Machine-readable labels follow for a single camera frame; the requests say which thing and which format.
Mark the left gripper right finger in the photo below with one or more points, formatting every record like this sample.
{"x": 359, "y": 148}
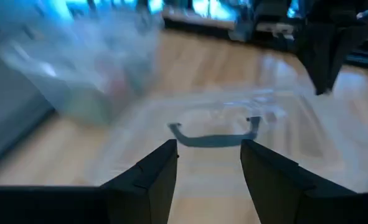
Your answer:
{"x": 289, "y": 199}

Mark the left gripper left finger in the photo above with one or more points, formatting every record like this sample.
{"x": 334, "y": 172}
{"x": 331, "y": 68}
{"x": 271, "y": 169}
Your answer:
{"x": 134, "y": 199}

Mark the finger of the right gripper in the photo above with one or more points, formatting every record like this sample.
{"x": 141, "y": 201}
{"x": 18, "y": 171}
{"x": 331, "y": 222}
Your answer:
{"x": 348, "y": 49}
{"x": 317, "y": 53}

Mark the clear zip plastic bag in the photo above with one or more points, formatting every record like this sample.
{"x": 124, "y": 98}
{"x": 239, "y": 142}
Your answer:
{"x": 215, "y": 140}

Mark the clear plastic storage bin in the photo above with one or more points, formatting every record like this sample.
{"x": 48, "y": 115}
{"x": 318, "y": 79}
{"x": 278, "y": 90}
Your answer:
{"x": 87, "y": 68}

